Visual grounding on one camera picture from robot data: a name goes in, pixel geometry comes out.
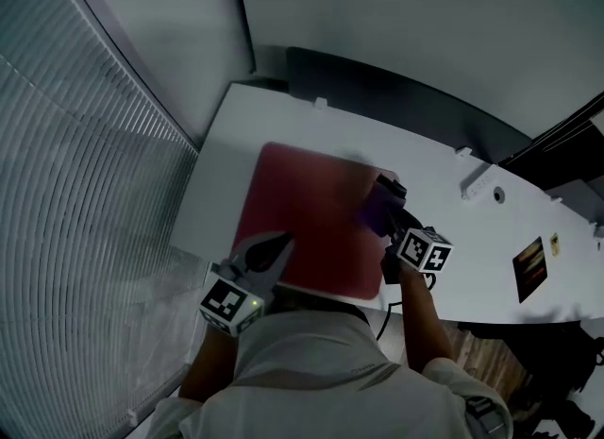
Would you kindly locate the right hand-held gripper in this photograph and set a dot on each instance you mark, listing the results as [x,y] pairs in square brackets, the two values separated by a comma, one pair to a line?
[424,253]

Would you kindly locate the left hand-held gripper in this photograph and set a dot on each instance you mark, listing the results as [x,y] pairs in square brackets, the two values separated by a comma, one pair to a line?
[229,302]

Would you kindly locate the purple cloth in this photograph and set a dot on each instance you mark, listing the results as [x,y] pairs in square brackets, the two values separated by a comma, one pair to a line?
[377,213]

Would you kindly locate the red desk mat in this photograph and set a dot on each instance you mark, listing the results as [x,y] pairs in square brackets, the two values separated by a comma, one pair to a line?
[302,201]

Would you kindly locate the person's right forearm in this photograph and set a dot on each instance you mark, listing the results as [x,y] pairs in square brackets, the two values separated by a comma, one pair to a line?
[424,324]

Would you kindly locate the person's left forearm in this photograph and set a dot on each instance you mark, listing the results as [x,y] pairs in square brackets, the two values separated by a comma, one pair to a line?
[207,361]

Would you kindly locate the dark printed card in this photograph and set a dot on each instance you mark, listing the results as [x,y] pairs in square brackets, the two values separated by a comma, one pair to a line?
[530,269]

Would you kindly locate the white desk socket strip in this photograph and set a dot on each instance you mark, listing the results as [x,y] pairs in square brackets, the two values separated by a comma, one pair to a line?
[475,183]

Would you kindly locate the white partition clip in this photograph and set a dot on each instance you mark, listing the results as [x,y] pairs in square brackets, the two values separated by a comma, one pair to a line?
[463,152]
[321,103]

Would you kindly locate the dark desk partition panel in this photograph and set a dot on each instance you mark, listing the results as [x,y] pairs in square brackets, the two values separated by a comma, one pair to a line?
[401,97]

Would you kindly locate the person's white shirt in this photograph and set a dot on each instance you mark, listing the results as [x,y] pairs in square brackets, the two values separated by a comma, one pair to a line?
[321,380]

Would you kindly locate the yellow sticker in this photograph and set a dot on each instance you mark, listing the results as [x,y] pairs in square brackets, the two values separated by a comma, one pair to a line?
[555,244]

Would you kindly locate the grey venetian blinds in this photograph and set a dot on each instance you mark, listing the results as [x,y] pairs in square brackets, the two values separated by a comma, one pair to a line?
[71,191]

